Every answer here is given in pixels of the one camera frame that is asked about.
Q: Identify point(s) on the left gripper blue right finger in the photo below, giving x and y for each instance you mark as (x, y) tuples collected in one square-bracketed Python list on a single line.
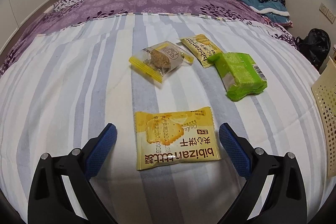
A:
[(235, 150)]

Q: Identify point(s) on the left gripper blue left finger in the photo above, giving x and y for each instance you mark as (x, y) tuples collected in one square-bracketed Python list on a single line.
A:
[(97, 149)]

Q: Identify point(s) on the yellow bibizan biscuit packet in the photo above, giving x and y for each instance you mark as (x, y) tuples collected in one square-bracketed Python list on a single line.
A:
[(176, 137)]

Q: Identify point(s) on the small green wafer pack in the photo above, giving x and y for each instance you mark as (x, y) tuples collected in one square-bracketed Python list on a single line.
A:
[(240, 75)]

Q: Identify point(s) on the cream perforated plastic basket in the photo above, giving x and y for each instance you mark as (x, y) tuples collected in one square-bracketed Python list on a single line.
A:
[(324, 93)]

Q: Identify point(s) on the clear yellow pastry packet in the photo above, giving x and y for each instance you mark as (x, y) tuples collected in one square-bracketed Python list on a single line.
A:
[(160, 59)]

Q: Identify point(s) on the striped white blue sheet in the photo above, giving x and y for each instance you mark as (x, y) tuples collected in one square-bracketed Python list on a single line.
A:
[(68, 85)]

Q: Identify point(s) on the black backpack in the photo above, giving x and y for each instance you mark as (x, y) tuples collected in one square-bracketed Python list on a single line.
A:
[(315, 46)]

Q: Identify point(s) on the blue folded blanket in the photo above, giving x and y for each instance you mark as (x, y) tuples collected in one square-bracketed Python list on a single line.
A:
[(273, 10)]

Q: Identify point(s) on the purple floral bed sheet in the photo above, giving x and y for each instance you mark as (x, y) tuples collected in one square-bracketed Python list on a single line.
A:
[(65, 13)]

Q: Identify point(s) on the wall power socket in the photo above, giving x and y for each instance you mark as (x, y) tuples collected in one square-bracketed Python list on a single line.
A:
[(326, 12)]

